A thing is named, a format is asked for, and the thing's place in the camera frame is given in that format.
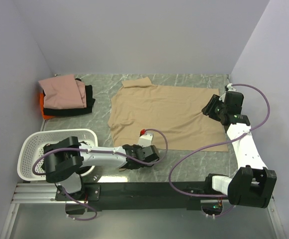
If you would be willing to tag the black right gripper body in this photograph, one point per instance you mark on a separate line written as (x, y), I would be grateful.
(215, 108)

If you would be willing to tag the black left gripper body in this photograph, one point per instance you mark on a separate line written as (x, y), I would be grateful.
(137, 147)

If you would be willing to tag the beige t shirt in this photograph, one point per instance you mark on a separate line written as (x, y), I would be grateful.
(173, 112)

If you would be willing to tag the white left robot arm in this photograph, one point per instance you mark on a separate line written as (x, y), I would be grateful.
(63, 161)

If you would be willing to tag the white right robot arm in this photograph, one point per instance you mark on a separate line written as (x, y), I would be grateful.
(253, 183)

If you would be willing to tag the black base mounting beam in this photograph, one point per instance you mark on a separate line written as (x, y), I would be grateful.
(145, 195)

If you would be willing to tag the black clothes in basket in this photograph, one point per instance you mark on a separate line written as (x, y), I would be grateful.
(66, 143)

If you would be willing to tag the folded black t shirt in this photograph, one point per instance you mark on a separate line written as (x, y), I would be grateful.
(74, 112)

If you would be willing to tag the folded pink t shirt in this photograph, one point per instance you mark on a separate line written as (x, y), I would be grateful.
(63, 92)

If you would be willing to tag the white plastic laundry basket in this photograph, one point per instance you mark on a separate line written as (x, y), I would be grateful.
(32, 148)

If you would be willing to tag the folded orange t shirt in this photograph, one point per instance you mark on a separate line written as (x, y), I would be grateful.
(41, 103)

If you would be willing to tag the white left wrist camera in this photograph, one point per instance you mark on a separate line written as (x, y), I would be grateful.
(145, 138)

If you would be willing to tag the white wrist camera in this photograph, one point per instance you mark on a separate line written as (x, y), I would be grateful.
(229, 88)
(145, 138)

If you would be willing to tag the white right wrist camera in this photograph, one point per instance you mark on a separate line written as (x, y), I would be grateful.
(229, 88)

